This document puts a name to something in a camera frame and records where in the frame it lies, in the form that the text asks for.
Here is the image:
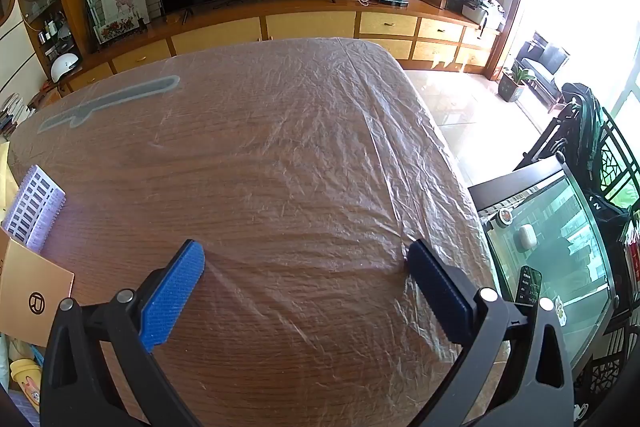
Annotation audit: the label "black backpack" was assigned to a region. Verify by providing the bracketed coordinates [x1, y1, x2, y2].
[555, 83, 608, 180]

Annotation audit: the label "wooden display shelf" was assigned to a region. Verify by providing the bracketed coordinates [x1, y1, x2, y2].
[10, 0, 86, 72]

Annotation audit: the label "grey storage box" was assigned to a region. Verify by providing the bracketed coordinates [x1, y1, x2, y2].
[460, 0, 506, 30]

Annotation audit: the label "clear plastic table cover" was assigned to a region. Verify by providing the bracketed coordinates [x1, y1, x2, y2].
[7, 37, 506, 427]

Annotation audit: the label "black remote control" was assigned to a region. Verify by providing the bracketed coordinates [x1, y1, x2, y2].
[515, 265, 543, 308]

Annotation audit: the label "potted green plant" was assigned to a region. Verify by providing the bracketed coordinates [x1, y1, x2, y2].
[498, 61, 537, 102]

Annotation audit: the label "carved dark wooden chair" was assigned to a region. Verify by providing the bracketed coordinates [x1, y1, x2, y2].
[520, 107, 640, 218]

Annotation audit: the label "row of books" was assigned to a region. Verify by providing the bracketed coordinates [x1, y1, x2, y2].
[620, 217, 640, 293]

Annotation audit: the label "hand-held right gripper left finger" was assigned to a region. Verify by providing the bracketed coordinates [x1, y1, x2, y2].
[40, 239, 206, 427]

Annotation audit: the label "dark armchair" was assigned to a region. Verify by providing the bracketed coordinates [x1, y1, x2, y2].
[515, 32, 571, 112]

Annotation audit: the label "white helmet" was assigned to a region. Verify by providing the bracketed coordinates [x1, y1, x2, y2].
[50, 53, 81, 82]

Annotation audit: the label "gold cardboard box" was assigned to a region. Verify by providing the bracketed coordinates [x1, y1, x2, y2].
[0, 227, 76, 348]

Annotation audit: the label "wooden television cabinet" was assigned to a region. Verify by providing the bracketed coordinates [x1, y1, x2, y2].
[55, 0, 501, 98]

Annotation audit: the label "red flower picture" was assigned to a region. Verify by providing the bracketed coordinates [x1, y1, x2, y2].
[94, 18, 138, 45]

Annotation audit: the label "glass top side table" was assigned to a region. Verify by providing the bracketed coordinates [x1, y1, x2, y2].
[467, 155, 618, 378]

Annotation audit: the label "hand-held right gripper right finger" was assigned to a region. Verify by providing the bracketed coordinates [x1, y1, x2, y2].
[406, 239, 576, 427]

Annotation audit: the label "stack of books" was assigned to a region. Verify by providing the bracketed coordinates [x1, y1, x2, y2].
[0, 93, 36, 140]

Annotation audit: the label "yellow slippers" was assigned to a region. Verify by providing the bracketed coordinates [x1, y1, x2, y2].
[10, 357, 43, 413]

